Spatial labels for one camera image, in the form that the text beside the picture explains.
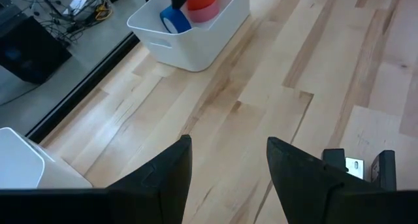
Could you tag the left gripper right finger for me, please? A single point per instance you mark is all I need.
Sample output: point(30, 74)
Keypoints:
point(297, 171)

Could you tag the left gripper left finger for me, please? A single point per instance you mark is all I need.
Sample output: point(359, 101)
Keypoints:
point(174, 171)

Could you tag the blue tape roll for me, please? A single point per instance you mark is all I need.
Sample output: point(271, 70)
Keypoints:
point(178, 20)

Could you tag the pink tape roll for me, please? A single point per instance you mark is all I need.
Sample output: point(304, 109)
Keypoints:
point(207, 14)

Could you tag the white plastic bin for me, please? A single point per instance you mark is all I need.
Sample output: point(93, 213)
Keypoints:
point(199, 44)
point(19, 162)

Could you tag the white paper sheet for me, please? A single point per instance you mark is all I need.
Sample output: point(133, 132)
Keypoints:
point(75, 5)

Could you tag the black cabinet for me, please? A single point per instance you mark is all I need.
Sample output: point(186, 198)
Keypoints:
point(29, 51)

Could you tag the black aluminium table frame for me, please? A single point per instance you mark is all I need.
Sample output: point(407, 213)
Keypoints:
point(81, 88)

